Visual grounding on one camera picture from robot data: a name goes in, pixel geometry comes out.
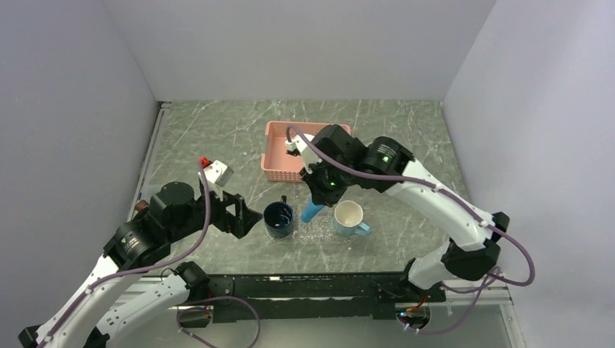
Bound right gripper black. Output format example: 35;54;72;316
300;154;355;207

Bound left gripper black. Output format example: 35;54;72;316
169;181;263;241

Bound dark blue mug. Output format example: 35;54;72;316
263;195;294;239

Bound blue toothpaste tube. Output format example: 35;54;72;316
300;199;325;223

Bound light blue white mug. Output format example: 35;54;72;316
334;200;371;237

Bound clear textured oval tray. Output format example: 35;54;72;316
265;210;355;247

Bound pink perforated plastic basket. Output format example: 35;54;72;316
260;121;327;183

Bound clear acrylic toothbrush holder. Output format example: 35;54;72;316
293;210;337;244

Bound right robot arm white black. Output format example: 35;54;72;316
285;125;509;301

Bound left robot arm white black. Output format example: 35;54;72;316
18;181;263;347

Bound copper brass fitting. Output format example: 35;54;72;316
134;199;149;213

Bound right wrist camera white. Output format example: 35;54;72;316
285;134;319;164

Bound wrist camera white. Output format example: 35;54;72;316
197;157;234;192
285;134;319;164

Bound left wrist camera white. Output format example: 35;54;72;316
197;157;234;192

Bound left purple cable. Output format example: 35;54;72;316
36;161;213;348

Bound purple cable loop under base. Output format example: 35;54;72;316
176;294;263;348

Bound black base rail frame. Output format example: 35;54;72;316
184;272;446;323

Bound purple cable under right base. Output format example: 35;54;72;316
397;267;503;336

